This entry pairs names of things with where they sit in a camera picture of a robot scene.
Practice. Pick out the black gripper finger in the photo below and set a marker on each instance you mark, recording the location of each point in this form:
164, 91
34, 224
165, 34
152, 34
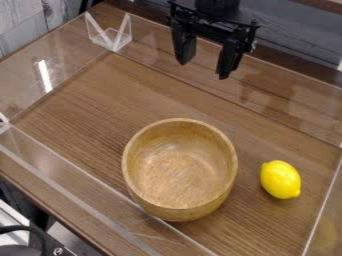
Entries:
184, 41
230, 57

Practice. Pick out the clear acrylic corner bracket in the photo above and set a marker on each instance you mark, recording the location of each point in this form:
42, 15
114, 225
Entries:
110, 38

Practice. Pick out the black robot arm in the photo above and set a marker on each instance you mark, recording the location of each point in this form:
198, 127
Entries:
214, 20

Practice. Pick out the yellow lemon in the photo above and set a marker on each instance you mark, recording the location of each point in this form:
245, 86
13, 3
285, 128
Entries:
281, 179

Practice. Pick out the brown wooden bowl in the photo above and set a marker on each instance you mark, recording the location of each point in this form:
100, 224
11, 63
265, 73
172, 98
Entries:
180, 165

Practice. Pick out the clear acrylic tray wall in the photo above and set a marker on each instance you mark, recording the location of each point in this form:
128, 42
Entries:
76, 100

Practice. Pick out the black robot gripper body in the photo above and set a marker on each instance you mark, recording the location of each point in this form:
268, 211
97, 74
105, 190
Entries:
217, 20

